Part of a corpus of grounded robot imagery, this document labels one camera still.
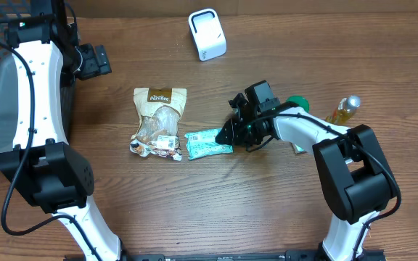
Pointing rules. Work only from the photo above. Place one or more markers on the beige Pantree snack pouch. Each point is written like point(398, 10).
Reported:
point(159, 112)

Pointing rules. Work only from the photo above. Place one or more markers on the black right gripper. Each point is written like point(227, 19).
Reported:
point(234, 128)

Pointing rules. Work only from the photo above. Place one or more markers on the yellow Vim liquid bottle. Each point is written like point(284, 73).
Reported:
point(345, 110)

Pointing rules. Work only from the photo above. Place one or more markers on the Kleenex tissue pack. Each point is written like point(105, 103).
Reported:
point(298, 149)

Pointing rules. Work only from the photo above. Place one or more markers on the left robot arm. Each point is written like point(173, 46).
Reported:
point(41, 166)

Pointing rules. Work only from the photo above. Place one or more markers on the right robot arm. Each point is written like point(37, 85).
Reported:
point(356, 180)

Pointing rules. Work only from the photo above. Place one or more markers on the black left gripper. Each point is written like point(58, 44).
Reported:
point(94, 67)

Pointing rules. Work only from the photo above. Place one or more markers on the teal snack packet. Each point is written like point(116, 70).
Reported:
point(203, 143)

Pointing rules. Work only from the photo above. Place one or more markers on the white barcode scanner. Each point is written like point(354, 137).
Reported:
point(207, 34)

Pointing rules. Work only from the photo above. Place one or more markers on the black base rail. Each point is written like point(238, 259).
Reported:
point(223, 257)

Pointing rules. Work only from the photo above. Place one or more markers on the green lid white jar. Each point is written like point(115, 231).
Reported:
point(301, 101)

